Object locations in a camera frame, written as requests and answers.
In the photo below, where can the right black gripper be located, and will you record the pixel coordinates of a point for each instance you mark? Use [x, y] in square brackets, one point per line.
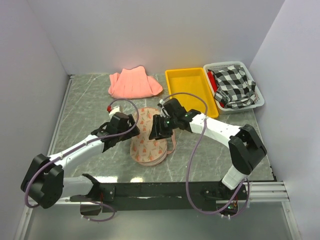
[155, 133]

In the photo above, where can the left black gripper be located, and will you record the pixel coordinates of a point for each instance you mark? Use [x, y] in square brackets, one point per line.
[131, 132]

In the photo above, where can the pink mesh laundry bag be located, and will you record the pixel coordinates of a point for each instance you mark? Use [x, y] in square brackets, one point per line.
[144, 151]

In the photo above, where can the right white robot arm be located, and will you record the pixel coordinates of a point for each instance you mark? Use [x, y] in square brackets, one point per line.
[245, 146]

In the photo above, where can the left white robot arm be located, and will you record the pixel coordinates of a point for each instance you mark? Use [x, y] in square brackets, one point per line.
[45, 180]

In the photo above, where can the pink pleated skirt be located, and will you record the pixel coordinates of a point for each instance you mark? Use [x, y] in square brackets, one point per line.
[133, 84]

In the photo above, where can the yellow plastic tray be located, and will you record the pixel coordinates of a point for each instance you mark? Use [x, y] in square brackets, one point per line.
[193, 81]

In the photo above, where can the black base beam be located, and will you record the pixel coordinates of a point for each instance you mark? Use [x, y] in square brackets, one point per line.
[142, 196]

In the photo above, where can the red cloth in basket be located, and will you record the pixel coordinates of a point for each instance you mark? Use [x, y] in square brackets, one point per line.
[212, 80]

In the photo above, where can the black white checkered cloth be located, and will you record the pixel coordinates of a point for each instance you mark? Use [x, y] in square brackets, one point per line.
[234, 88]

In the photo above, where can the white plastic basket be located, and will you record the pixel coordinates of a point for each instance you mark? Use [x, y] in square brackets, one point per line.
[259, 101]

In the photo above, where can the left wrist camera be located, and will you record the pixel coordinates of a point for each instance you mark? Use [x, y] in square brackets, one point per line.
[112, 110]

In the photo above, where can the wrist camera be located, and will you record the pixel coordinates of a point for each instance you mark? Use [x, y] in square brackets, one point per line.
[163, 111]
[112, 110]

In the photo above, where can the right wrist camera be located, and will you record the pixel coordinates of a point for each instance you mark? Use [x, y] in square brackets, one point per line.
[163, 111]

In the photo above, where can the aluminium rail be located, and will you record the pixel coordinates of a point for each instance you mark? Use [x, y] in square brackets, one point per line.
[256, 192]

